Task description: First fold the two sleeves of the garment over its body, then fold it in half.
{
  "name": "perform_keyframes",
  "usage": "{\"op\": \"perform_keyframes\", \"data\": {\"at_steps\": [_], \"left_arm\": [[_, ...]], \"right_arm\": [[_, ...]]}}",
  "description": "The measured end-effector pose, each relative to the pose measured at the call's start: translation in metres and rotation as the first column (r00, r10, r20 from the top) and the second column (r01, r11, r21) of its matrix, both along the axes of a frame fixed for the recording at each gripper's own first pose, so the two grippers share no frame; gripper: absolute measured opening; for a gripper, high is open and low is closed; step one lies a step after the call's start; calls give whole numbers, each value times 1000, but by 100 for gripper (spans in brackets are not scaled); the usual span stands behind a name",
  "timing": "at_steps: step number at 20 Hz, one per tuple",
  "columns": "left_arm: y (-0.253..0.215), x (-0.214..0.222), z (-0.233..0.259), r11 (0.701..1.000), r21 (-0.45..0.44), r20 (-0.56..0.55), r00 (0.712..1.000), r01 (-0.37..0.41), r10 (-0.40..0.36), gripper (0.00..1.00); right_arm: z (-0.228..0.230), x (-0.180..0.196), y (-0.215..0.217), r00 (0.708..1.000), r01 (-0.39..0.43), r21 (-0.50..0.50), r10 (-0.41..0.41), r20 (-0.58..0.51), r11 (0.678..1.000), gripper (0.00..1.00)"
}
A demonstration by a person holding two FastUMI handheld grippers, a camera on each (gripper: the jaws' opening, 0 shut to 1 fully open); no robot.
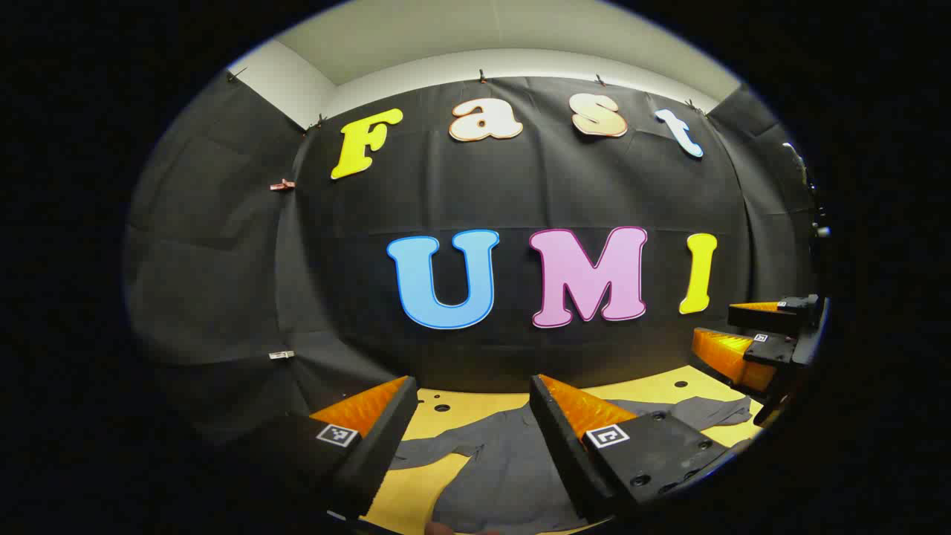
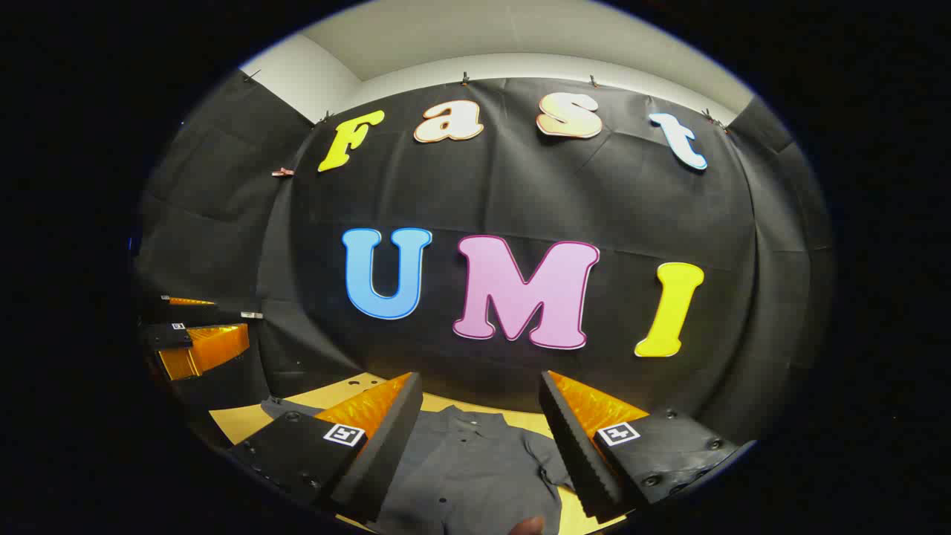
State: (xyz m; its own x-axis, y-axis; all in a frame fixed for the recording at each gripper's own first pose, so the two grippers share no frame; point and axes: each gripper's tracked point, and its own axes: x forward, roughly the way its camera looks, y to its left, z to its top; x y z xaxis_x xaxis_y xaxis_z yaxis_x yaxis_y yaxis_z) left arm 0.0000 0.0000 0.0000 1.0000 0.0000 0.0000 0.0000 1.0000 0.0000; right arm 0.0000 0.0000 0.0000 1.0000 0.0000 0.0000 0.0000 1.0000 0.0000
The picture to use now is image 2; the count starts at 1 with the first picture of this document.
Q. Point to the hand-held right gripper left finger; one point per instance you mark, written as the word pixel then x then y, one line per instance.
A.
pixel 386 438

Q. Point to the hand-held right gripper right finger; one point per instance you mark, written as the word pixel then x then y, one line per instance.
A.
pixel 576 446

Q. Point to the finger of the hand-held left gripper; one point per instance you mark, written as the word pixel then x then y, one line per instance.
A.
pixel 168 336
pixel 193 312

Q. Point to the grey button shirt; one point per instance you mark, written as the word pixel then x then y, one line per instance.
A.
pixel 475 475

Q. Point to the black backdrop cloth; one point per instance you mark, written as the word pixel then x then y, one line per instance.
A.
pixel 520 200

